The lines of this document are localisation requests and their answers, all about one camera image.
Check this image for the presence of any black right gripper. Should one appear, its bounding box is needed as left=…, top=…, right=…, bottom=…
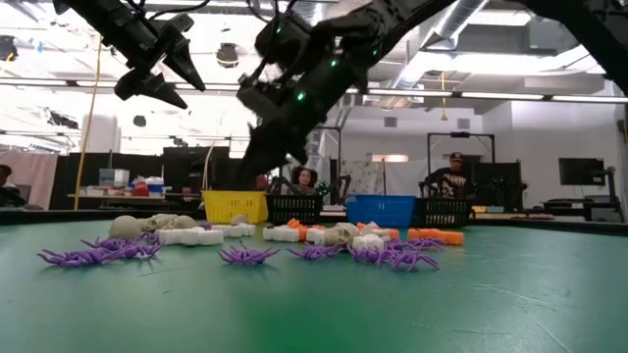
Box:
left=237, top=63, right=367, bottom=190

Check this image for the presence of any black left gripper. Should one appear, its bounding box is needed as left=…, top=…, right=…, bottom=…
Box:
left=105, top=14, right=206, bottom=110

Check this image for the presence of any black plastic basket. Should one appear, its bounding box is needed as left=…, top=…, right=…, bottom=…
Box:
left=414, top=197, right=476, bottom=229
left=265, top=193, right=325, bottom=227

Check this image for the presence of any yellow plastic basket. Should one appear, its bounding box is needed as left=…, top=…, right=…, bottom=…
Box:
left=201, top=189, right=270, bottom=226

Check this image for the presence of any blue plastic basket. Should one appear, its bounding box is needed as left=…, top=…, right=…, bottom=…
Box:
left=345, top=194, right=418, bottom=229

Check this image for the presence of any person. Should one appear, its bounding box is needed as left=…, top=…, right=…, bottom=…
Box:
left=422, top=151, right=467, bottom=200
left=0, top=164, right=26, bottom=208
left=289, top=166, right=320, bottom=196

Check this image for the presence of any black dome ceiling lamp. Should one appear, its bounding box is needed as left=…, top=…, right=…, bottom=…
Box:
left=215, top=42, right=240, bottom=69

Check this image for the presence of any white patterned cloth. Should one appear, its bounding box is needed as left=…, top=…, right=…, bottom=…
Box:
left=350, top=159, right=387, bottom=197

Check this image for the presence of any clear storage box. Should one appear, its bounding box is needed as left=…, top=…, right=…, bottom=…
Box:
left=98, top=168, right=131, bottom=188

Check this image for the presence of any black partition panel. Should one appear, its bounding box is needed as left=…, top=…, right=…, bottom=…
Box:
left=48, top=152, right=166, bottom=211
left=465, top=155, right=524, bottom=213

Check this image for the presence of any wooden work table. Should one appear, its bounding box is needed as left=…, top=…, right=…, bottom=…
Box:
left=67, top=193, right=171, bottom=206

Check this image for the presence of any long ceiling light bar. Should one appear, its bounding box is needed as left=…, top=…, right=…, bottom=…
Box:
left=367, top=88, right=452, bottom=98
left=460, top=91, right=545, bottom=102
left=551, top=94, right=628, bottom=104

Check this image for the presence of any green table mat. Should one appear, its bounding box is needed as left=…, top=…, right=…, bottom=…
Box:
left=0, top=218, right=628, bottom=353

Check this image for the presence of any pink curtain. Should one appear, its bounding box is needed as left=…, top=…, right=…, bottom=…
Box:
left=0, top=149, right=59, bottom=211

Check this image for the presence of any grey ceiling air unit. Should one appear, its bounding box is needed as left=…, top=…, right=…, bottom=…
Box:
left=455, top=22, right=560, bottom=55

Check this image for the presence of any black desk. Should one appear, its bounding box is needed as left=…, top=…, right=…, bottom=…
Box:
left=542, top=198, right=624, bottom=222

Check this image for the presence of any black monitor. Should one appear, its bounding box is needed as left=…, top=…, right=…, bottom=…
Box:
left=557, top=157, right=607, bottom=187

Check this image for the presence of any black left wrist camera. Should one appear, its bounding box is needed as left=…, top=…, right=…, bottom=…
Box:
left=154, top=13, right=196, bottom=48

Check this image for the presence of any yellow cable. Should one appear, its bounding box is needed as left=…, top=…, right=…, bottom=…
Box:
left=73, top=33, right=104, bottom=211

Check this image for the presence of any black station frame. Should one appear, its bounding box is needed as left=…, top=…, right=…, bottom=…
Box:
left=426, top=130, right=497, bottom=197

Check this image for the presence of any silver ventilation duct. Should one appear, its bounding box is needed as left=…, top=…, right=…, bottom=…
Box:
left=387, top=0, right=492, bottom=99

